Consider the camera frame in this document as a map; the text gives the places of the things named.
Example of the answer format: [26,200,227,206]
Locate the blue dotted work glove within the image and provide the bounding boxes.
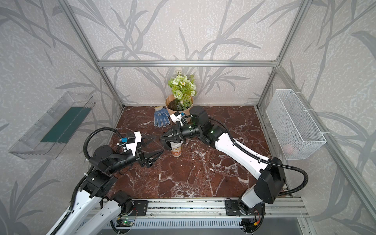
[154,106,170,128]

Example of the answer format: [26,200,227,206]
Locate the white wire mesh basket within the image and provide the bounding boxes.
[266,89,327,160]

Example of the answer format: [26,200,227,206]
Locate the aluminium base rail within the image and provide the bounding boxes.
[88,197,309,230]

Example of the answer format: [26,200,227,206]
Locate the beige plastic flower pot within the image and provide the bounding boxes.
[165,95,193,116]

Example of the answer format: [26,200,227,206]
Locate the printed paper milk tea cup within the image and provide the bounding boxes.
[170,142,183,157]

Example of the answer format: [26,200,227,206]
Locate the small green circuit board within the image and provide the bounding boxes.
[116,218,134,227]

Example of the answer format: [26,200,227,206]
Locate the pink object in basket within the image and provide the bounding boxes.
[283,144,298,156]

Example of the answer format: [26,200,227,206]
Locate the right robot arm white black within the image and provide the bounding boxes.
[160,106,286,215]

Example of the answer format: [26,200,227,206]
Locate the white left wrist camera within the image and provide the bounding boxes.
[117,131,142,156]

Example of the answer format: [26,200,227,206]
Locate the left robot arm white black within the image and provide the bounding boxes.
[48,132,164,235]

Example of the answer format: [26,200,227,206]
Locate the clear plastic wall shelf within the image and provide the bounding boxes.
[8,92,96,160]

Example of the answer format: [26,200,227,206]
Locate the green white artificial flowers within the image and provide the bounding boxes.
[168,70,196,110]

